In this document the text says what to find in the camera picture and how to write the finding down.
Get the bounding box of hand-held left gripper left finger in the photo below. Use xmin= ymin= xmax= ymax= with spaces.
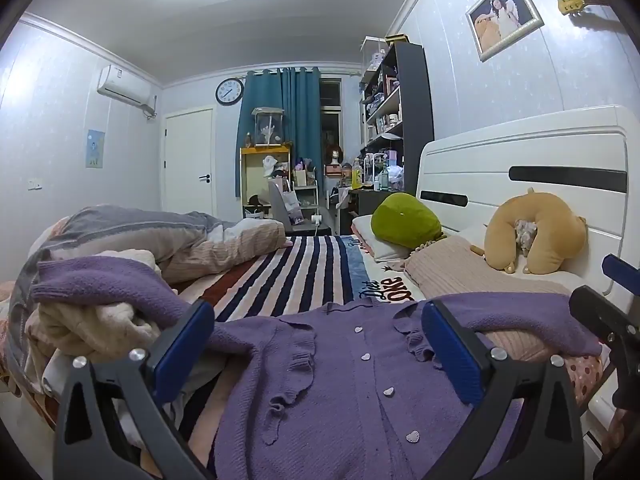
xmin=52 ymin=299 xmax=216 ymax=480

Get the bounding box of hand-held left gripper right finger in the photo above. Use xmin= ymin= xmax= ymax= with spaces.
xmin=421 ymin=299 xmax=586 ymax=480

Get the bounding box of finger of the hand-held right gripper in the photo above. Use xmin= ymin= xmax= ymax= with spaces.
xmin=569 ymin=285 xmax=640 ymax=361
xmin=601 ymin=254 xmax=640 ymax=292

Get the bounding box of purple knit cardigan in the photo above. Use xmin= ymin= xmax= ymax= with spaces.
xmin=30 ymin=255 xmax=603 ymax=480

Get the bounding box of pink dotted bedsheet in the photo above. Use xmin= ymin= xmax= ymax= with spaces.
xmin=564 ymin=352 xmax=615 ymax=407

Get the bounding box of yellow plush neck pillow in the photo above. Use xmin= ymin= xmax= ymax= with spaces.
xmin=470 ymin=187 xmax=589 ymax=275

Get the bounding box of cream knit sweater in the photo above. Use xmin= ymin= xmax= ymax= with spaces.
xmin=25 ymin=249 xmax=166 ymax=361

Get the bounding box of small grey plush toy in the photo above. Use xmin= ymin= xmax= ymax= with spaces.
xmin=515 ymin=220 xmax=539 ymax=252

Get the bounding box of grey and pink duvet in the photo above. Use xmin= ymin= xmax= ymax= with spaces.
xmin=10 ymin=204 xmax=293 ymax=391

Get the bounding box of striped printed blanket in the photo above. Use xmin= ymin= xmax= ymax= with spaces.
xmin=170 ymin=234 xmax=431 ymax=322

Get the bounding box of green plush pillow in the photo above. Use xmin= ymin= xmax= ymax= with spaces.
xmin=371 ymin=192 xmax=444 ymax=250

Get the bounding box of white bed headboard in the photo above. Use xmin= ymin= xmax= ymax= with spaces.
xmin=417 ymin=105 xmax=640 ymax=297

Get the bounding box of white pillow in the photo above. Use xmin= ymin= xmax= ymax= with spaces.
xmin=351 ymin=215 xmax=412 ymax=262

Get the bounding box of yellow shelf unit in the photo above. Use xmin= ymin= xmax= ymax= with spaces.
xmin=239 ymin=144 xmax=292 ymax=219

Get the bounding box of white door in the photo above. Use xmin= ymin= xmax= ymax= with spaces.
xmin=163 ymin=106 xmax=215 ymax=217

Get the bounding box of white trolley cart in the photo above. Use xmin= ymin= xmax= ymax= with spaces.
xmin=292 ymin=160 xmax=321 ymax=212

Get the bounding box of mannequin head with wig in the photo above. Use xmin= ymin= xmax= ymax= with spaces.
xmin=324 ymin=143 xmax=345 ymax=177

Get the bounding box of glass display case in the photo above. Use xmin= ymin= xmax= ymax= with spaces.
xmin=251 ymin=106 xmax=285 ymax=148

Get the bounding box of dark tall bookshelf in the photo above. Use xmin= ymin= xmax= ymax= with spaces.
xmin=358 ymin=41 xmax=435 ymax=192

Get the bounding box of window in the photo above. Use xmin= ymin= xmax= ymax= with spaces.
xmin=319 ymin=79 xmax=344 ymax=162

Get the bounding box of white air conditioner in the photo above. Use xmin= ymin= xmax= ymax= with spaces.
xmin=96 ymin=65 xmax=157 ymax=112

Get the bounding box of yellow guitar head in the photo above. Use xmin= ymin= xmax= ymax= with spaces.
xmin=557 ymin=0 xmax=610 ymax=16

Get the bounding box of teal curtain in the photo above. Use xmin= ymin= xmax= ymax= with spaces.
xmin=235 ymin=66 xmax=321 ymax=199

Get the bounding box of framed portrait photo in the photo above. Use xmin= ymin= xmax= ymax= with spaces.
xmin=465 ymin=0 xmax=545 ymax=62

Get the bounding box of clear display box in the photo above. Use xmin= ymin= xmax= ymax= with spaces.
xmin=359 ymin=36 xmax=391 ymax=74

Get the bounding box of small blue wall poster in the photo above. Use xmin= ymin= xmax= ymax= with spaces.
xmin=86 ymin=129 xmax=106 ymax=168

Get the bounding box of round wall clock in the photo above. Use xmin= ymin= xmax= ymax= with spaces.
xmin=215 ymin=78 xmax=245 ymax=106

